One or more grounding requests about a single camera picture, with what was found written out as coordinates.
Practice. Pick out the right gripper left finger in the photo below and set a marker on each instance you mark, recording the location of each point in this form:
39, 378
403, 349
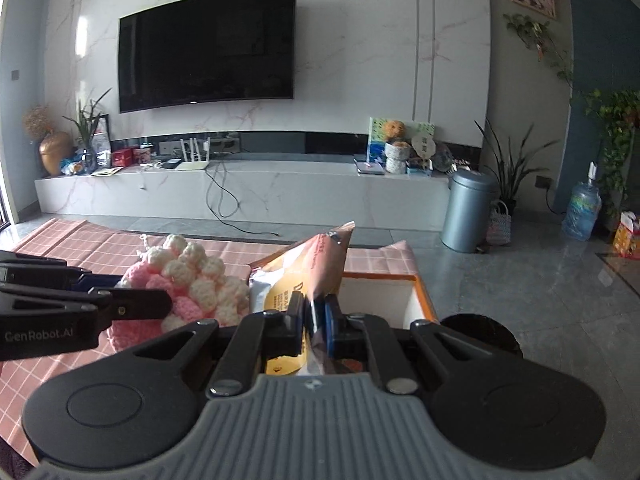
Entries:
146, 399

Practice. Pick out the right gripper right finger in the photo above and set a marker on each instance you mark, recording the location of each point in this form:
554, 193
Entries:
485, 401

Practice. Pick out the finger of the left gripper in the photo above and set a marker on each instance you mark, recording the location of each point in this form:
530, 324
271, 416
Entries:
44, 272
25, 308

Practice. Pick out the pink white crochet toy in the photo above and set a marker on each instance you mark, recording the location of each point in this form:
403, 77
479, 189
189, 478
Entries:
196, 283

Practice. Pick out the orange snack packet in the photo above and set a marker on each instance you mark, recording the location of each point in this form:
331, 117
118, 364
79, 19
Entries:
314, 268

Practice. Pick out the pink checked tablecloth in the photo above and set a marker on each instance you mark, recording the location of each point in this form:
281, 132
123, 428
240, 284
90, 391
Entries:
106, 251

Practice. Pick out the black round bin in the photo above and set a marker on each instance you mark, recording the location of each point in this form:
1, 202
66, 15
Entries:
484, 329

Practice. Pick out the gold round vase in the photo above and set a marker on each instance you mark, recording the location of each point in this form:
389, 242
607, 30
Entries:
55, 147

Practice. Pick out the orange white cardboard box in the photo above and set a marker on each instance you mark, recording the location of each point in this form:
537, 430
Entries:
398, 298

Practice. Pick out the red box on bench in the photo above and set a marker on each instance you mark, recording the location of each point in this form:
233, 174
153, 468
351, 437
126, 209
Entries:
123, 158

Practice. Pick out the white wifi router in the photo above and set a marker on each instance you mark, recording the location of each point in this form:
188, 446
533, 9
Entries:
195, 154

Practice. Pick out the small plant in glass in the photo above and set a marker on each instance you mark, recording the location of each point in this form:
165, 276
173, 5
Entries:
87, 120

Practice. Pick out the woven checked basket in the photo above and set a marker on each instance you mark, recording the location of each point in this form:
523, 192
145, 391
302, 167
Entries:
500, 224

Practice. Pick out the grey metal trash can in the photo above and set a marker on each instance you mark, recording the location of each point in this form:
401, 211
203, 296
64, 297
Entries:
468, 210

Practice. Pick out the blue water bottle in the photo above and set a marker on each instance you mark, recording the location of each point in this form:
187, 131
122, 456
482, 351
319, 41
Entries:
583, 208

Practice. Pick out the orange carton on floor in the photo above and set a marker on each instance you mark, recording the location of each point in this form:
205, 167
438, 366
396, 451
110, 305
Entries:
627, 237

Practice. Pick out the green potted plant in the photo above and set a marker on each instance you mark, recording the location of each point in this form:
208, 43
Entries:
512, 162

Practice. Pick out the white marble TV bench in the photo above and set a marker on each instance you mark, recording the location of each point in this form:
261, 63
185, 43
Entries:
262, 191

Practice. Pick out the white paper fan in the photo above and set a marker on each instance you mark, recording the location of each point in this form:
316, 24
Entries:
424, 145

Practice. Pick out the teddy bear in pot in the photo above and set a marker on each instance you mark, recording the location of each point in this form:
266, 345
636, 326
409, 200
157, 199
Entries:
397, 149

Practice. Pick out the green picture book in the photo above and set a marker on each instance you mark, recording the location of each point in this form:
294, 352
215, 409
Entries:
376, 141

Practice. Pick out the hanging vine plant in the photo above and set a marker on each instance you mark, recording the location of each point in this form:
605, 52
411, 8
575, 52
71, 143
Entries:
616, 112

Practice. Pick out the black wall television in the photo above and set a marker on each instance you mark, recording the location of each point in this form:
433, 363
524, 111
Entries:
198, 51

